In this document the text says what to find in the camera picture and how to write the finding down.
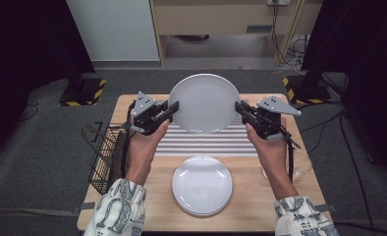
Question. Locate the black stand with striped base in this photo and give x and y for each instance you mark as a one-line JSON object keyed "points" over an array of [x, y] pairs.
{"points": [[83, 93], [307, 90]]}

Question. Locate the white plate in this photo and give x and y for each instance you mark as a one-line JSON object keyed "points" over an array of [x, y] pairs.
{"points": [[201, 215], [201, 187], [204, 101]]}

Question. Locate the striped placemat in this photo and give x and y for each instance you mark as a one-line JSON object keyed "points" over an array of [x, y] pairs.
{"points": [[208, 144]]}

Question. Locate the beige desk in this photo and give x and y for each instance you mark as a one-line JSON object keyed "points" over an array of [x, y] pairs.
{"points": [[214, 16]]}

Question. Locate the white panel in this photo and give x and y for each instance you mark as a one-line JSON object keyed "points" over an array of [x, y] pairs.
{"points": [[113, 29]]}

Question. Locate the person's right hand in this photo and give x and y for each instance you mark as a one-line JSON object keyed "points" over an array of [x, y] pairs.
{"points": [[273, 157]]}

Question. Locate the clear drinking glass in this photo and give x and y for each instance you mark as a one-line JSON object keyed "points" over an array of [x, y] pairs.
{"points": [[301, 170]]}

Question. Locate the black curtain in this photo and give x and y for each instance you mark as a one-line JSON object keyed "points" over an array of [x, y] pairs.
{"points": [[371, 65], [24, 49]]}

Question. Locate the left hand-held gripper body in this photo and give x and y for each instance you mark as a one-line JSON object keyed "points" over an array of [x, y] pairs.
{"points": [[147, 118]]}

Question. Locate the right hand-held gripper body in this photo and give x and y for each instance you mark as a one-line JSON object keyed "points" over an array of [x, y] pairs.
{"points": [[268, 121]]}

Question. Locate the white power outlet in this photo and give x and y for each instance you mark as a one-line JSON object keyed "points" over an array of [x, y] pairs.
{"points": [[278, 2]]}

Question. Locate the person's left hand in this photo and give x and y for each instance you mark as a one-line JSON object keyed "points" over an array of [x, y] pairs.
{"points": [[142, 154]]}

